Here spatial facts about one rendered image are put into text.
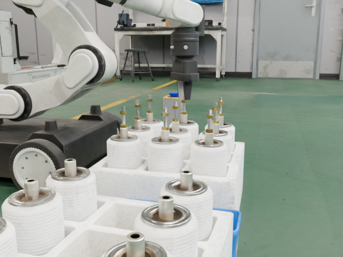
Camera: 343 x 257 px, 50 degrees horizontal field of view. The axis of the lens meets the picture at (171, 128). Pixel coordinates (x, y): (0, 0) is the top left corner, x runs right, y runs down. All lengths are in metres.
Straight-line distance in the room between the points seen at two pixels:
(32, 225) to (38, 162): 0.66
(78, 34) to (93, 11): 5.37
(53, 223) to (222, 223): 0.30
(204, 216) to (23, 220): 0.30
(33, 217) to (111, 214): 0.21
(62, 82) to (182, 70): 0.47
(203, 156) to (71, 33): 0.72
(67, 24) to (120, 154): 0.61
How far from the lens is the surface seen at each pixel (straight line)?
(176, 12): 1.11
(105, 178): 0.99
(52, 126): 1.33
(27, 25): 7.42
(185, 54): 1.14
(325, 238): 1.10
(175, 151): 0.95
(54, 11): 1.42
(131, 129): 1.12
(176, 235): 0.53
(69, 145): 1.31
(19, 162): 1.33
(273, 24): 6.05
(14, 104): 1.52
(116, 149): 0.99
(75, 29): 1.40
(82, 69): 1.34
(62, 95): 1.43
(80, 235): 0.69
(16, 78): 3.66
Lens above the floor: 0.50
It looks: 13 degrees down
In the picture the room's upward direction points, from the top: straight up
